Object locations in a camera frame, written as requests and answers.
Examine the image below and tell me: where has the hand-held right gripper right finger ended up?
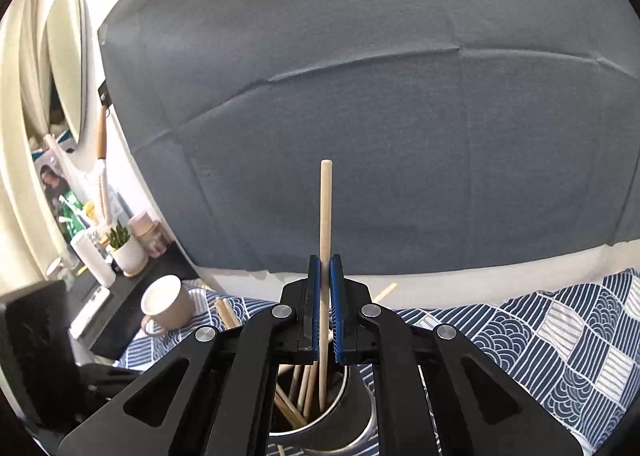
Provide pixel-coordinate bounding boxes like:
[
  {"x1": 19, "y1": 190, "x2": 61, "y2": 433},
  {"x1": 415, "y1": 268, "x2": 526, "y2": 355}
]
[{"x1": 329, "y1": 254, "x2": 583, "y2": 456}]

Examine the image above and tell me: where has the grey backdrop cloth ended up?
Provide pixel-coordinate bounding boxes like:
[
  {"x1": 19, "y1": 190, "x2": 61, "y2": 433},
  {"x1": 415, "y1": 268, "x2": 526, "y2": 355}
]
[{"x1": 97, "y1": 0, "x2": 640, "y2": 273}]

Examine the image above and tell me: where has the wooden handled hair brush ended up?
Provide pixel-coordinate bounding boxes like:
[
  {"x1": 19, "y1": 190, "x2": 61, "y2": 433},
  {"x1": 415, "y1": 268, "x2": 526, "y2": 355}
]
[{"x1": 95, "y1": 106, "x2": 114, "y2": 225}]

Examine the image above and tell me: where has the round wall mirror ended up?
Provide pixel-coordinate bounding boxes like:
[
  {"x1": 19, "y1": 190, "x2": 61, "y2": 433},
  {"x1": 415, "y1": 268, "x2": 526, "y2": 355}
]
[{"x1": 46, "y1": 0, "x2": 90, "y2": 143}]

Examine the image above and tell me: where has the white cylindrical bottle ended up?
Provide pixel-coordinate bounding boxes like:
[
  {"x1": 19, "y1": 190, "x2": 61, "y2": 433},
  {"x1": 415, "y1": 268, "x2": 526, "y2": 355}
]
[{"x1": 70, "y1": 231, "x2": 117, "y2": 287}]

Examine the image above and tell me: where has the cream curtain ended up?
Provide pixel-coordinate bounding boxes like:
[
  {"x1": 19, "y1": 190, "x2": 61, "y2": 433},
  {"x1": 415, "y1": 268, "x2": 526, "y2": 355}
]
[{"x1": 0, "y1": 0, "x2": 56, "y2": 287}]

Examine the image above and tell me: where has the pile of wooden chopsticks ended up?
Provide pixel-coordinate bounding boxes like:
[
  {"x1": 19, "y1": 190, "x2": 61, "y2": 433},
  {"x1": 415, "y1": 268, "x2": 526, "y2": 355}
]
[{"x1": 215, "y1": 282, "x2": 398, "y2": 432}]

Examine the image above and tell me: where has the beige ceramic mug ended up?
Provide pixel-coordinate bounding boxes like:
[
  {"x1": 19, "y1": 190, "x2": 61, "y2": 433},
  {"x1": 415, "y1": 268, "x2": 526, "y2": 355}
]
[{"x1": 140, "y1": 275, "x2": 196, "y2": 337}]

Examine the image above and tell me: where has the small plant in white pot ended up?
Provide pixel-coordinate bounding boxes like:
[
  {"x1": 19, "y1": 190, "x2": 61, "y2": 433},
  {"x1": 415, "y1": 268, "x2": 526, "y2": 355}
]
[{"x1": 102, "y1": 220, "x2": 149, "y2": 277}]

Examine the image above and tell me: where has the black cylindrical utensil holder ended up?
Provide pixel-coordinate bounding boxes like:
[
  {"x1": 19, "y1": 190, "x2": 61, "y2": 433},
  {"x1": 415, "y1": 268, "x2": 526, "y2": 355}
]
[{"x1": 267, "y1": 361, "x2": 381, "y2": 456}]

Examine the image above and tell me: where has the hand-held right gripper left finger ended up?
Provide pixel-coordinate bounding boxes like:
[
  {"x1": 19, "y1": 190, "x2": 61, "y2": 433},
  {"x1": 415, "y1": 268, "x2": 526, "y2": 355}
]
[{"x1": 57, "y1": 255, "x2": 321, "y2": 456}]

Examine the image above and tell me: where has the single wooden chopstick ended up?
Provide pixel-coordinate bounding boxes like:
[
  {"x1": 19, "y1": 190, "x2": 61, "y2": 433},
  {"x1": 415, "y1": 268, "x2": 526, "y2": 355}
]
[{"x1": 318, "y1": 160, "x2": 334, "y2": 412}]

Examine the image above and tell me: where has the black side table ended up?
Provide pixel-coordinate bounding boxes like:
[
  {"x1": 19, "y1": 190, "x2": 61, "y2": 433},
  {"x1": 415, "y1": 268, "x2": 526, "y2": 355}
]
[{"x1": 65, "y1": 241, "x2": 202, "y2": 361}]

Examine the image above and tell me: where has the pink jar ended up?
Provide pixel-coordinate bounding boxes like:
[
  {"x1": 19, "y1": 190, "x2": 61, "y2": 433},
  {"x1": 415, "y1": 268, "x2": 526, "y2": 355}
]
[
  {"x1": 129, "y1": 210, "x2": 162, "y2": 239},
  {"x1": 145, "y1": 225, "x2": 174, "y2": 257}
]

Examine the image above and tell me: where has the white remote control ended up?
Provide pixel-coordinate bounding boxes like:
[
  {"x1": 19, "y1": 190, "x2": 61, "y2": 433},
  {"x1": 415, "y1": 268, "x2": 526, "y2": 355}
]
[{"x1": 70, "y1": 286, "x2": 111, "y2": 339}]

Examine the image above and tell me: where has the portrait photo print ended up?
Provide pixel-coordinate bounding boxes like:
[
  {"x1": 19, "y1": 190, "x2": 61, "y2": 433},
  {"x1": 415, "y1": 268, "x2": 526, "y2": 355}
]
[{"x1": 35, "y1": 163, "x2": 76, "y2": 217}]

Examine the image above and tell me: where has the blue white patterned tablecloth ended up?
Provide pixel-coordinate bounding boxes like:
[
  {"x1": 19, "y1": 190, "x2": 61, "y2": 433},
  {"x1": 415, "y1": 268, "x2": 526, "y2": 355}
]
[{"x1": 117, "y1": 270, "x2": 640, "y2": 456}]

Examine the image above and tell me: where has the green bottle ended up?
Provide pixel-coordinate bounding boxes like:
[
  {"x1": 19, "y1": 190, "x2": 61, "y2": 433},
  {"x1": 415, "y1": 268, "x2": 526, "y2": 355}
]
[{"x1": 59, "y1": 191, "x2": 94, "y2": 237}]

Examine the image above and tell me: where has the clear glass cup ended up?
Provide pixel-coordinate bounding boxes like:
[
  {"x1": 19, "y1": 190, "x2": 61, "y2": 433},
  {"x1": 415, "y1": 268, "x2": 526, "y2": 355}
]
[{"x1": 45, "y1": 256, "x2": 77, "y2": 283}]

